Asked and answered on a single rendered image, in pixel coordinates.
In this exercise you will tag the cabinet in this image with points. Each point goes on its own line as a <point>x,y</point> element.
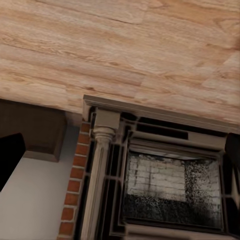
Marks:
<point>43,129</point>

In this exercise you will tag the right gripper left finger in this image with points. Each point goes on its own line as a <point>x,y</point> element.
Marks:
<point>12,148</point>

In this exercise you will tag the wood fireplace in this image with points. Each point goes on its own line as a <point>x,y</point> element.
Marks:
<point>154,174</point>

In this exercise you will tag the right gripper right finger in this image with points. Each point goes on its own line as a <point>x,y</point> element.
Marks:
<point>232,148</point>

